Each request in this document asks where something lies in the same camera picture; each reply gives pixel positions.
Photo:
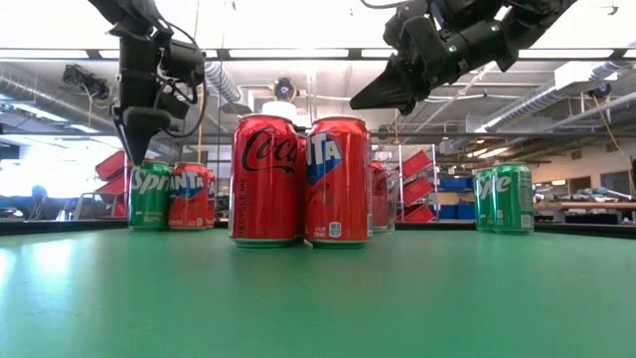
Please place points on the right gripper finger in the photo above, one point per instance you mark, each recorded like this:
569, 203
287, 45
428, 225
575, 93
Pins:
392, 84
402, 107

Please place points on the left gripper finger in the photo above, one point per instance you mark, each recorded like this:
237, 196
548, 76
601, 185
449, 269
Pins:
136, 144
160, 139

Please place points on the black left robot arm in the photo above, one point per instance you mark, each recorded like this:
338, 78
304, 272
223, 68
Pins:
129, 15

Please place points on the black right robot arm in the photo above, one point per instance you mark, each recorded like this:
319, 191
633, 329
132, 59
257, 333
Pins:
536, 20

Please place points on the red storage bin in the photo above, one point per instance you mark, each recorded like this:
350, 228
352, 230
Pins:
114, 185
416, 164
418, 191
420, 215
111, 166

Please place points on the black horizontal crossbar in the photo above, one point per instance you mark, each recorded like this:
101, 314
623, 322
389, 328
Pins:
422, 134

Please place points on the black ceiling device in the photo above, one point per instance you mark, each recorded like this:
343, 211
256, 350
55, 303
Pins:
82, 79

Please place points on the white shelving rack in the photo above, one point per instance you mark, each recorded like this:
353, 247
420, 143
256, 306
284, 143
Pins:
400, 189

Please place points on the blue storage bin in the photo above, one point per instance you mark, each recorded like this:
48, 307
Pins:
454, 183
454, 212

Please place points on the person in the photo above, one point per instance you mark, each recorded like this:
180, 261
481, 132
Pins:
39, 193

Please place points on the white cylindrical tank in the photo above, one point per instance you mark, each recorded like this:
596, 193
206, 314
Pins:
278, 109

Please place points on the white ceiling box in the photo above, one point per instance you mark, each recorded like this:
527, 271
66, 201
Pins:
581, 74

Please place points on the wooden workbench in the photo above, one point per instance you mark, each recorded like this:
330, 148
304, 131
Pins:
586, 205

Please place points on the silver flexible air duct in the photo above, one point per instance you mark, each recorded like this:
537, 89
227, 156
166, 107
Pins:
223, 82

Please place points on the black hanging camera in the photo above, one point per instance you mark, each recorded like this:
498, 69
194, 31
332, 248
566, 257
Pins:
284, 89
602, 90

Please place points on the black aluminium table frame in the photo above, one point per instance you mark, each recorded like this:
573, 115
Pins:
571, 230

